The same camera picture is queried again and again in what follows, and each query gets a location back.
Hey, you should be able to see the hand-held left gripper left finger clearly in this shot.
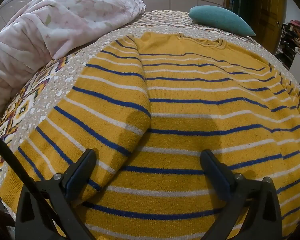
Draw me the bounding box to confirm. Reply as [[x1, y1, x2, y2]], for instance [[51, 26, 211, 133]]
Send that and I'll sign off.
[[15, 149, 98, 240]]

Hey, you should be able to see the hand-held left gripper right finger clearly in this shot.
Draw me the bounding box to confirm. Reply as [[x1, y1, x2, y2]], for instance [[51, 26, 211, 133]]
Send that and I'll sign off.
[[199, 149, 283, 240]]

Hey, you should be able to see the yellow striped knit sweater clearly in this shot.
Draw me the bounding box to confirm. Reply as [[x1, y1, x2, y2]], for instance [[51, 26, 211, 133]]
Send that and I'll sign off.
[[0, 31, 300, 240]]

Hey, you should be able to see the shelf rack with clothes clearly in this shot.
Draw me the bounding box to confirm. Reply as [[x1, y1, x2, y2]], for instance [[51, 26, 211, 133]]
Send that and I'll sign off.
[[275, 19, 300, 56]]

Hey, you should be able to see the patterned beige bedspread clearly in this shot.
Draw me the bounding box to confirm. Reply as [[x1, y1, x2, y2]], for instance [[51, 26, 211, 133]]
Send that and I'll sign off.
[[0, 10, 300, 222]]

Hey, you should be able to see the pink floral blanket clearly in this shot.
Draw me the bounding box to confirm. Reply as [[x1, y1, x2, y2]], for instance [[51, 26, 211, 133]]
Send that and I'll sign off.
[[0, 0, 147, 128]]

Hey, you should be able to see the teal pillow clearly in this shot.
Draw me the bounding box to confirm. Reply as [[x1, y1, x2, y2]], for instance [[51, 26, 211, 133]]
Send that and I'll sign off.
[[189, 5, 256, 37]]

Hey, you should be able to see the wooden door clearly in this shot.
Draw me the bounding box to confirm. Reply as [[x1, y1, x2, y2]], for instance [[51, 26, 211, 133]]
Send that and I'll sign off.
[[254, 0, 287, 55]]

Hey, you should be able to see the black cable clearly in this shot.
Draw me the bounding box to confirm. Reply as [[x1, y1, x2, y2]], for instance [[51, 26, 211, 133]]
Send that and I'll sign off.
[[0, 126, 63, 233]]

